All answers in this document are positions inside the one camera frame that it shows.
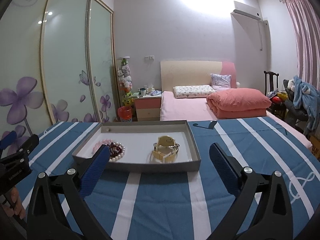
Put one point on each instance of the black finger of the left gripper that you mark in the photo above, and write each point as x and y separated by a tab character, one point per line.
8	140
27	147

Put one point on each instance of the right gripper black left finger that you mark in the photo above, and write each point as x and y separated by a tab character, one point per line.
46	218

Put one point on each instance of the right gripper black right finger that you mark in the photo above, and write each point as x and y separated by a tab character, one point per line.
273	217

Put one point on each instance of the left human hand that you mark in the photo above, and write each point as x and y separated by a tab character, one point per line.
17	208

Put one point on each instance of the floral sliding wardrobe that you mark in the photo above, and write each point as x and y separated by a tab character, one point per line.
57	64

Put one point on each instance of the red waste bin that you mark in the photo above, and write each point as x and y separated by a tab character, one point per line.
125	113

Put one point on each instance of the blue white striped cloth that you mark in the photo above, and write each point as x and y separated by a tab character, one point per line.
191	205

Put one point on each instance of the stack of plush toys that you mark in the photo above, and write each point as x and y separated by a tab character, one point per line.
124	81

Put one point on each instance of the folded salmon duvet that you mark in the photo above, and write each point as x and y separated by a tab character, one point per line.
238	103

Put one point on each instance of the gold wristwatch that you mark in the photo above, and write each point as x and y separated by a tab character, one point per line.
165	150

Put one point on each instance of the pink beige nightstand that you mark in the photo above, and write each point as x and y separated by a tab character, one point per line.
148	108

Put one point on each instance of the grey cardboard tray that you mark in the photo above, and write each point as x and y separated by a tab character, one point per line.
137	139

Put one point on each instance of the blue plush blanket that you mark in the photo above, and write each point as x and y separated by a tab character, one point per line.
307	95

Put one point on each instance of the purple patterned pillow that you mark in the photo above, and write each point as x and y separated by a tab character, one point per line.
220	82

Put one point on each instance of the pink bed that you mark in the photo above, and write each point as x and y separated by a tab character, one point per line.
196	109

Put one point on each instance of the dark wooden chair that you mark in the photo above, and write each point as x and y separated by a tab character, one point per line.
271	81

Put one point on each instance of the white floral pillow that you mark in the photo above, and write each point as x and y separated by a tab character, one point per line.
201	91

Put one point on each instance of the beige pink headboard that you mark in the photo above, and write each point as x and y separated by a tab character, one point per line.
193	73

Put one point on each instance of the pink curtain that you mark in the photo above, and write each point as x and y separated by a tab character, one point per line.
306	27

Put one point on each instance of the white air conditioner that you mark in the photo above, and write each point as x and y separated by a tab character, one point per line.
246	10

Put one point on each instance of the wall power socket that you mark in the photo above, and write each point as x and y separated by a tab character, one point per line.
149	58

